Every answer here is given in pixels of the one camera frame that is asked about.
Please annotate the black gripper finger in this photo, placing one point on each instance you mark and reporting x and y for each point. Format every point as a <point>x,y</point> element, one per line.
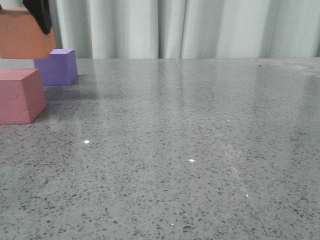
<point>40,10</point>

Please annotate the purple foam cube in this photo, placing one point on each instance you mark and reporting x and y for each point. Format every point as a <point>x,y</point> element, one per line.
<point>59,68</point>

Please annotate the pink foam cube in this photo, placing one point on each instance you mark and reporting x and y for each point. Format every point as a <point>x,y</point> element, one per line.
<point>22,96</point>

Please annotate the orange foam cube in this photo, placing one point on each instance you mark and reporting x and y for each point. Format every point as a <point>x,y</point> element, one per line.
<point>21,37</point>

